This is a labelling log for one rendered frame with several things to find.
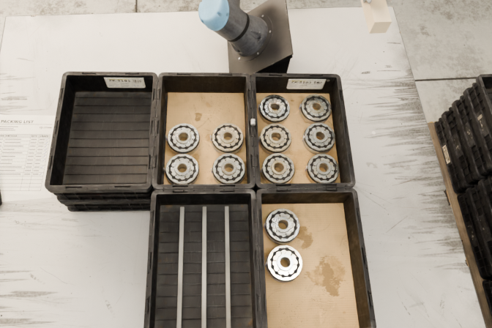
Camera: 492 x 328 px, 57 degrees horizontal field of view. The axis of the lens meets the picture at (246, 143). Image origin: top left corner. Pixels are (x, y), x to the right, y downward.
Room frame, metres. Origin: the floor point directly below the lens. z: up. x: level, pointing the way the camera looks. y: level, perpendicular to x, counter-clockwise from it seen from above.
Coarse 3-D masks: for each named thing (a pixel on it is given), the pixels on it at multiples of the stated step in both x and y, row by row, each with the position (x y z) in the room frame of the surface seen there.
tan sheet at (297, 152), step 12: (264, 96) 0.82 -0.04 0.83; (288, 96) 0.84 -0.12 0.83; (300, 96) 0.85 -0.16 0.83; (324, 96) 0.86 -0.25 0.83; (288, 120) 0.74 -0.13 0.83; (300, 120) 0.75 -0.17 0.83; (300, 132) 0.71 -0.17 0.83; (300, 144) 0.66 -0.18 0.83; (264, 156) 0.60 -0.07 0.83; (288, 156) 0.61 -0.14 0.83; (300, 156) 0.62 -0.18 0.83; (312, 156) 0.62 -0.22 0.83; (336, 156) 0.64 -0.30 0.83; (276, 168) 0.56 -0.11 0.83; (300, 168) 0.57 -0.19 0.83; (264, 180) 0.52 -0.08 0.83; (300, 180) 0.53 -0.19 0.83; (336, 180) 0.55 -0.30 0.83
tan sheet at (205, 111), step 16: (176, 96) 0.77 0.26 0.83; (192, 96) 0.78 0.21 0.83; (208, 96) 0.79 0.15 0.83; (224, 96) 0.80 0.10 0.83; (240, 96) 0.81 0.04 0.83; (176, 112) 0.71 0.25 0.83; (192, 112) 0.72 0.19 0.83; (208, 112) 0.73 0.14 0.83; (224, 112) 0.74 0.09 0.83; (240, 112) 0.75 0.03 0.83; (208, 128) 0.67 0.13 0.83; (240, 128) 0.68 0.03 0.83; (208, 144) 0.61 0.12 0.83; (208, 160) 0.55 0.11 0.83; (208, 176) 0.50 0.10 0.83
